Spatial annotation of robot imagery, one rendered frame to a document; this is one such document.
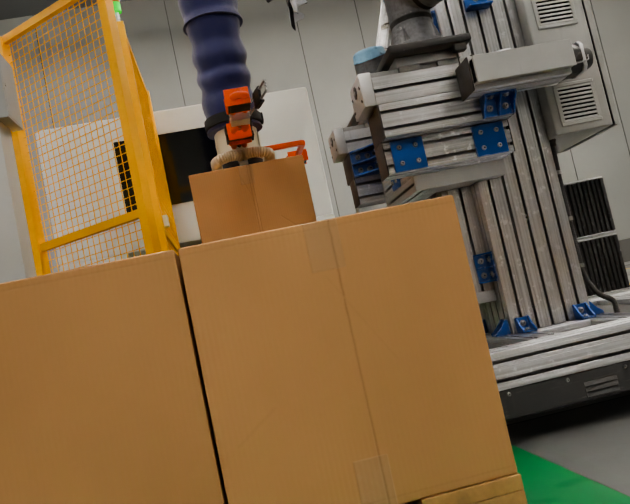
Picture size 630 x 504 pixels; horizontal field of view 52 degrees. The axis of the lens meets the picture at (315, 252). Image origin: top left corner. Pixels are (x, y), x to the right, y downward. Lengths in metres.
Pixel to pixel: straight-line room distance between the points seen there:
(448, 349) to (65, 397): 0.51
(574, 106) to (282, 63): 10.00
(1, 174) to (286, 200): 1.32
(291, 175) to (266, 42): 9.79
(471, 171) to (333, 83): 9.99
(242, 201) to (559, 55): 1.09
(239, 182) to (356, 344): 1.42
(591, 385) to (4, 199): 2.34
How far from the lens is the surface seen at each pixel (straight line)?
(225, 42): 2.65
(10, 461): 0.94
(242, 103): 1.99
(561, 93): 2.09
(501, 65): 1.74
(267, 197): 2.25
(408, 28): 1.85
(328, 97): 11.73
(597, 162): 12.98
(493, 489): 0.98
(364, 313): 0.90
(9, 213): 3.00
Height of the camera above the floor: 0.43
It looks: 4 degrees up
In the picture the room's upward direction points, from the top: 12 degrees counter-clockwise
